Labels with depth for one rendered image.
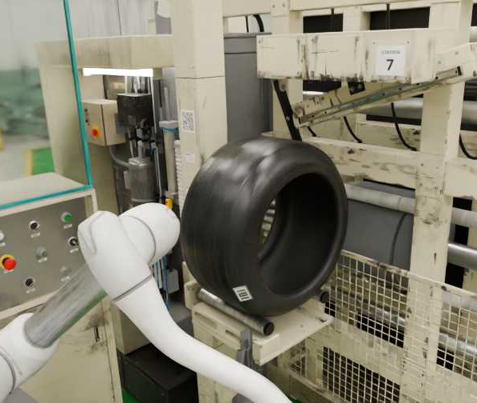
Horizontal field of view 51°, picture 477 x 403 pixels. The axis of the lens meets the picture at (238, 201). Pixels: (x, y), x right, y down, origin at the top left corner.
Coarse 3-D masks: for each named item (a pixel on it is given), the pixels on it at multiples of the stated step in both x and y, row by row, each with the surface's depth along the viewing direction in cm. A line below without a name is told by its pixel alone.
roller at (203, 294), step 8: (200, 296) 178; (208, 296) 175; (216, 304) 172; (224, 304) 169; (224, 312) 170; (232, 312) 166; (240, 312) 164; (240, 320) 163; (248, 320) 160; (256, 320) 159; (264, 320) 158; (256, 328) 158; (264, 328) 155; (272, 328) 157
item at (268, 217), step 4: (272, 204) 210; (268, 208) 212; (272, 208) 220; (268, 212) 211; (272, 212) 209; (264, 216) 215; (268, 216) 214; (272, 216) 213; (264, 220) 216; (268, 220) 214; (272, 220) 212; (264, 224) 216; (268, 224) 215; (260, 228) 217; (264, 228) 215; (268, 228) 213; (260, 232) 218; (264, 232) 218; (260, 236) 218; (264, 236) 220; (260, 240) 219; (260, 244) 219
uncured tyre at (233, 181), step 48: (240, 144) 156; (288, 144) 151; (192, 192) 152; (240, 192) 140; (288, 192) 190; (336, 192) 164; (192, 240) 150; (240, 240) 139; (288, 240) 192; (336, 240) 170; (288, 288) 178
